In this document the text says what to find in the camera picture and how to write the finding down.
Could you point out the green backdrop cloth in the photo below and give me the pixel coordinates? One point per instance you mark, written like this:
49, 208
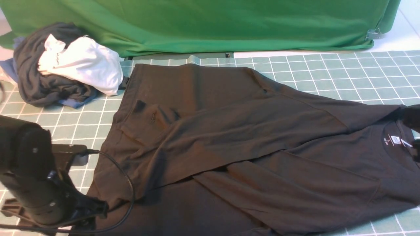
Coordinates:
144, 27

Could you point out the wrist camera, left arm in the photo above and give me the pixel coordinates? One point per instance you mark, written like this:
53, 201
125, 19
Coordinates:
68, 155

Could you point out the white crumpled garment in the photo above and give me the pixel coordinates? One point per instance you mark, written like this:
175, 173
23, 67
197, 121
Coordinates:
83, 60

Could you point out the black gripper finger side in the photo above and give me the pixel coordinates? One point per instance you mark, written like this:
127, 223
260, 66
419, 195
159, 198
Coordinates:
416, 147
411, 117

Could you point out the dark gray long-sleeve top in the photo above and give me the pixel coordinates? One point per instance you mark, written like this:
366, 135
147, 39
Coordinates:
218, 151

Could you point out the metal binder clip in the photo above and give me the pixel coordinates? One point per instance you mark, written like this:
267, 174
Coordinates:
373, 34

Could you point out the green checkered tablecloth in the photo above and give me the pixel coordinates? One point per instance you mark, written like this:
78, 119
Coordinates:
366, 77

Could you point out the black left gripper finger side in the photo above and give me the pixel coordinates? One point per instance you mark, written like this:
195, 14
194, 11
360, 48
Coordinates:
87, 209

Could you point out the dark gray crumpled garment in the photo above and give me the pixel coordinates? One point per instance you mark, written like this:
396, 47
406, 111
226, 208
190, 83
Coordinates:
44, 90

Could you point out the black gripper body, left side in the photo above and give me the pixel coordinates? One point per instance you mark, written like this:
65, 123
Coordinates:
50, 201

